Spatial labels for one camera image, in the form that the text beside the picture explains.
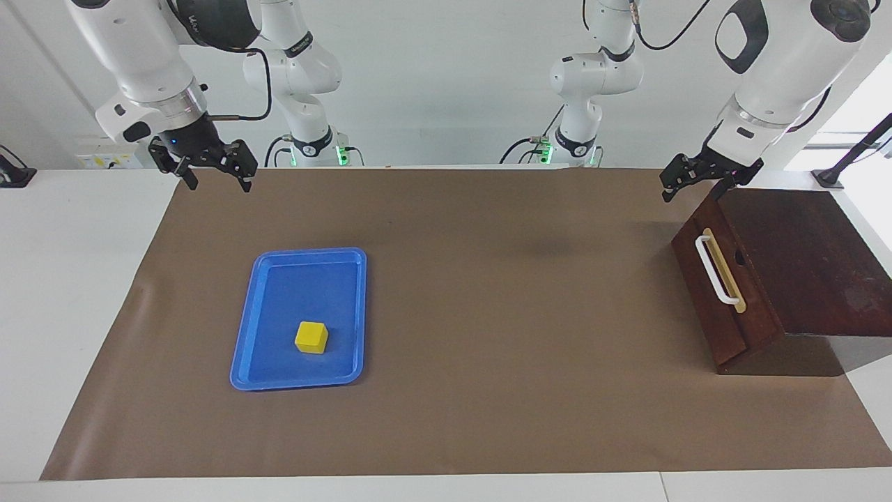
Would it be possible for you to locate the white wall outlet box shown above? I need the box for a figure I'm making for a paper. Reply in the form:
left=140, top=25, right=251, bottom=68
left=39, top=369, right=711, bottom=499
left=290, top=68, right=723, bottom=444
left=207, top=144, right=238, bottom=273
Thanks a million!
left=77, top=139, right=144, bottom=169

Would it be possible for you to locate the black base power cable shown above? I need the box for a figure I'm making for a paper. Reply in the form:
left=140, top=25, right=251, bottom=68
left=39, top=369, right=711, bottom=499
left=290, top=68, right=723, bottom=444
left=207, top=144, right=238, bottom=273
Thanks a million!
left=500, top=105, right=564, bottom=165
left=265, top=136, right=293, bottom=168

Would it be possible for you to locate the black clamp mount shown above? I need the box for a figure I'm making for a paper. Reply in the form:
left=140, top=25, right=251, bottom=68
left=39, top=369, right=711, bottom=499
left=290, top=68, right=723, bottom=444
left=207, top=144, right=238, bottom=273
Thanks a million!
left=0, top=144, right=37, bottom=189

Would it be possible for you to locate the black camera stand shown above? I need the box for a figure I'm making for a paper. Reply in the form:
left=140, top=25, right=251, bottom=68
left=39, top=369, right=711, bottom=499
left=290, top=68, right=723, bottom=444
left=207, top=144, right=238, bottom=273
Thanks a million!
left=812, top=112, right=892, bottom=190

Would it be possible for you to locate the blue plastic tray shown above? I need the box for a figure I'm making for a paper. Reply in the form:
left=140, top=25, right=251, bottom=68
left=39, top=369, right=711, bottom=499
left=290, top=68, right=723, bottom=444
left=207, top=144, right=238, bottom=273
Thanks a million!
left=230, top=248, right=368, bottom=392

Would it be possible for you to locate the brown paper table mat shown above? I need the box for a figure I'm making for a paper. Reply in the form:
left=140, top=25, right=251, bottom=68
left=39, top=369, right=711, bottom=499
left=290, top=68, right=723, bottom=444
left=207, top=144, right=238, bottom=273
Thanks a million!
left=40, top=167, right=892, bottom=482

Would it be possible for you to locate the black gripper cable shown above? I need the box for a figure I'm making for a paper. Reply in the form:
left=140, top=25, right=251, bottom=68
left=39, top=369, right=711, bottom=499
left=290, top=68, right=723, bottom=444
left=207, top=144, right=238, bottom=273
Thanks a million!
left=207, top=45, right=273, bottom=123
left=631, top=0, right=712, bottom=52

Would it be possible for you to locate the yellow cube block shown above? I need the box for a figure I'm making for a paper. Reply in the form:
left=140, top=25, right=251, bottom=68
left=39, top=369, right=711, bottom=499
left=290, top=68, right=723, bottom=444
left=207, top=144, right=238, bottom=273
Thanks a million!
left=294, top=321, right=329, bottom=355

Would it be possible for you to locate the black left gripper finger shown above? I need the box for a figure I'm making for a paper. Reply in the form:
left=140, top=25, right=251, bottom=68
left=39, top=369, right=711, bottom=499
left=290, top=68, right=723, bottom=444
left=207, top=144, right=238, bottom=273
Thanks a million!
left=661, top=155, right=705, bottom=203
left=709, top=174, right=746, bottom=203

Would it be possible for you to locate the dark brown wooden cabinet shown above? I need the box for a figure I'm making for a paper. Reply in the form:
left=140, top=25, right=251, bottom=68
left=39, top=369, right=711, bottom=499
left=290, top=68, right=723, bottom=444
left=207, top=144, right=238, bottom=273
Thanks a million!
left=671, top=187, right=892, bottom=377

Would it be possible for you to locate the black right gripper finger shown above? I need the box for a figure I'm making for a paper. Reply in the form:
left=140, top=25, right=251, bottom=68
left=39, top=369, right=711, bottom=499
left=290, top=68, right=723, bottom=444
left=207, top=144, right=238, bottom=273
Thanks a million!
left=222, top=139, right=259, bottom=193
left=148, top=136, right=199, bottom=191

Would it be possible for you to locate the wooden drawer with white handle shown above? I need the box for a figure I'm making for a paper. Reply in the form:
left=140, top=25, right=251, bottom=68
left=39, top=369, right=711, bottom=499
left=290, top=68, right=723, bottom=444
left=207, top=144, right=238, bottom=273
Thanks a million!
left=671, top=192, right=783, bottom=368

